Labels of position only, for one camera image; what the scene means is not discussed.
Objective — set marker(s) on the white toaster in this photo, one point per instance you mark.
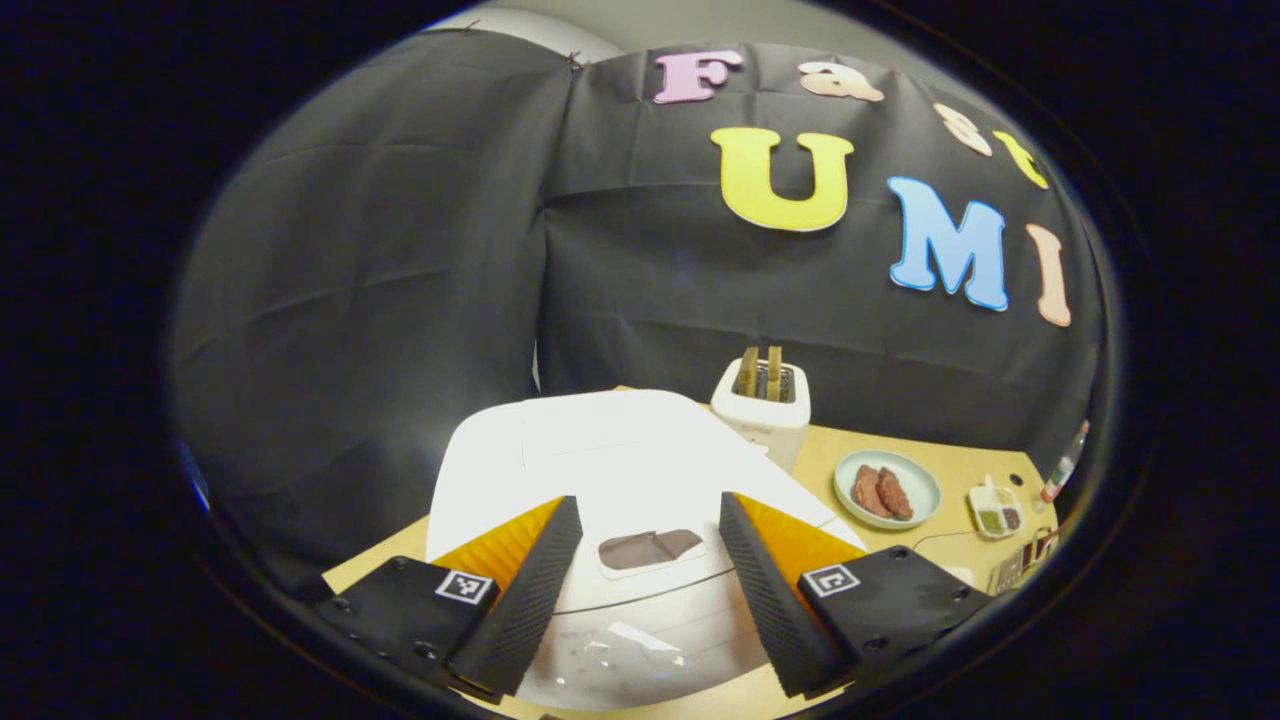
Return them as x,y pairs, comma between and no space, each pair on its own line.
765,425

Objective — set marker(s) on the black backdrop cloth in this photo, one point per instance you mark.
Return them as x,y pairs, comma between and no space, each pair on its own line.
350,300

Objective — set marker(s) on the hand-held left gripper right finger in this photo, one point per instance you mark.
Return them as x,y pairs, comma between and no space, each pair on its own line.
770,610

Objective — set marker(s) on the clear plastic water bottle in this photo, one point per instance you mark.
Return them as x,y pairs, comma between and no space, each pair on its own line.
1062,470

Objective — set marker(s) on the white divided bean dish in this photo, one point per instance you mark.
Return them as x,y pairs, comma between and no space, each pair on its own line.
995,508

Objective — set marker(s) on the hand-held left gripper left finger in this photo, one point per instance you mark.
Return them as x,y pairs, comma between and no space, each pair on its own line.
530,610

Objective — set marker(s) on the light green plate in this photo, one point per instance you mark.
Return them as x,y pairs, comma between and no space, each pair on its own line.
925,485

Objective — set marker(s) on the brown toast slice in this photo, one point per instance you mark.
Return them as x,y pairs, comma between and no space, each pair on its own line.
774,372
748,372

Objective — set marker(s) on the brown meat slice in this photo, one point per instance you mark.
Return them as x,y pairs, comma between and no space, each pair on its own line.
866,492
897,495

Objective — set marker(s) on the white rice cooker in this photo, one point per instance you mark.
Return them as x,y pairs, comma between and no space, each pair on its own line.
620,460

